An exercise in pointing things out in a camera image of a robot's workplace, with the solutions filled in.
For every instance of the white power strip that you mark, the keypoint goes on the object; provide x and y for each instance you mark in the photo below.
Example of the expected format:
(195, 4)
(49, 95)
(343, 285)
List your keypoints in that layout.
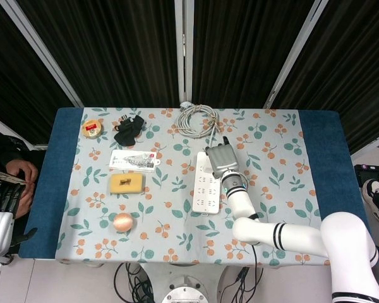
(205, 195)

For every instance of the round gold tin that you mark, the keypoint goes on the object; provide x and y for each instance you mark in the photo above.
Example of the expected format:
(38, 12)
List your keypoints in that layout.
(92, 128)

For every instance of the white frame post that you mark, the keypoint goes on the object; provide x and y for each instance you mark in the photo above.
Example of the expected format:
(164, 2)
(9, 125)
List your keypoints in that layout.
(297, 53)
(41, 50)
(184, 47)

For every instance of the black device with stickers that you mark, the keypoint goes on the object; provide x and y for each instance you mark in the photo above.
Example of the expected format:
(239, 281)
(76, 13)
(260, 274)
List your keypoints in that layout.
(372, 168)

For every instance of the black plug adapter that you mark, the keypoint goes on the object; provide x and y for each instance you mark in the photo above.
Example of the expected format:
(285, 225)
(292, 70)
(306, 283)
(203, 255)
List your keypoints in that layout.
(126, 131)

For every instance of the black pleated curtain panel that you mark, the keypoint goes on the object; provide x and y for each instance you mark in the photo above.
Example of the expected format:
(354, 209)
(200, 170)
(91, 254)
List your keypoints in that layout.
(350, 69)
(113, 47)
(240, 47)
(15, 79)

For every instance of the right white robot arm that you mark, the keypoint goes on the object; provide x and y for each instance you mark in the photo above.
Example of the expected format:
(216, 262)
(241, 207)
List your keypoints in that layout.
(303, 236)

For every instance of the yellow sponge block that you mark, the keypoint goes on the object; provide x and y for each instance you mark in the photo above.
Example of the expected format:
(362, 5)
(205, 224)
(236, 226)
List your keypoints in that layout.
(126, 183)

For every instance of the floral patterned tablecloth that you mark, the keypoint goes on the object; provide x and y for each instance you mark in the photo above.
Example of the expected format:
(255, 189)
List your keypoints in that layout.
(271, 151)

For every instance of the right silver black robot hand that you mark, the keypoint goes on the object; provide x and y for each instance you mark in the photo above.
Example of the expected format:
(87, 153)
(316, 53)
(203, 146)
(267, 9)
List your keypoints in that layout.
(222, 158)

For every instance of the blue table cover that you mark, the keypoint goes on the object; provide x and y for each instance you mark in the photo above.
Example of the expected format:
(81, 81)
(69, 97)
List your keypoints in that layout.
(50, 189)

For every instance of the copper coloured ball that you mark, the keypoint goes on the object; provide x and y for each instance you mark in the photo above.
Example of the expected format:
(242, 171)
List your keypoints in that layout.
(123, 222)

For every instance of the person's bare hand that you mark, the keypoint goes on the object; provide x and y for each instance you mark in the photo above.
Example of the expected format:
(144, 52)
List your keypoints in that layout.
(26, 170)

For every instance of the white packaged card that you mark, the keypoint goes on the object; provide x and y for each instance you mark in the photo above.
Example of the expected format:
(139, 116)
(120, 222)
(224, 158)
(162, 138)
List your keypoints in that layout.
(132, 160)

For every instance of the printed booklet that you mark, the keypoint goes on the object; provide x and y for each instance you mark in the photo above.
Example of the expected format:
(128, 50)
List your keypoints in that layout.
(3, 177)

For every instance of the round silver robot base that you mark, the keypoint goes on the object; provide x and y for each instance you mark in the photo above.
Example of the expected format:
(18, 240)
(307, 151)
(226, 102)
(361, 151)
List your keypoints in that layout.
(184, 295)

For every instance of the person's dark clothed body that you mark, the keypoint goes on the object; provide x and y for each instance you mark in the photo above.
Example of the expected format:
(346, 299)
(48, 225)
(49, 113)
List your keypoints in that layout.
(0, 148)

